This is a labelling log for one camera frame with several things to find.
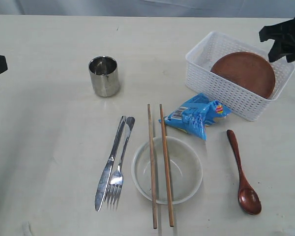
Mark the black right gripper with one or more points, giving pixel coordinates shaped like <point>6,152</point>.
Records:
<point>284,31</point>

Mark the brown wooden plate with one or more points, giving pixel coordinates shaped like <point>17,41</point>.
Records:
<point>247,70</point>

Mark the stainless steel cup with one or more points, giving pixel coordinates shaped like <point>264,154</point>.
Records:
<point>103,72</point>

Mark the blue snack packet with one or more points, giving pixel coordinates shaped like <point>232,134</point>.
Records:
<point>195,114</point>

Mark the dark metal knife handle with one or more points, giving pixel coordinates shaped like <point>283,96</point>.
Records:
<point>105,176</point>

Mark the silver metal utensil handle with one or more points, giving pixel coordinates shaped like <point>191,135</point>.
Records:
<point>116,180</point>

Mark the pale green ceramic bowl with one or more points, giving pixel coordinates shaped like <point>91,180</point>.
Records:
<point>186,170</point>

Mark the brown wooden spoon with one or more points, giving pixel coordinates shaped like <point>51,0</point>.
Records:
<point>248,199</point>

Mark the wooden chopstick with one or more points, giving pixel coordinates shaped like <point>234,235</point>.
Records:
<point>167,170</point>
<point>152,169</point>

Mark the white backdrop curtain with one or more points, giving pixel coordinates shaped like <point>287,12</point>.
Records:
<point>152,8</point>

